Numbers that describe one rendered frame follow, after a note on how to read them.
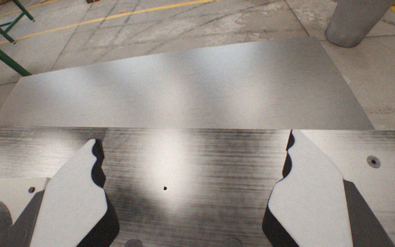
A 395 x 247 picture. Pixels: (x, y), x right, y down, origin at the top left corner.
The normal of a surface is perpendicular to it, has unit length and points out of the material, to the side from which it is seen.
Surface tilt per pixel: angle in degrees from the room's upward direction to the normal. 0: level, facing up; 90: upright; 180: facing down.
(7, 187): 2
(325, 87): 0
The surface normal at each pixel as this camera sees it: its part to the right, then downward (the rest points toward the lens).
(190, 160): -0.12, -0.48
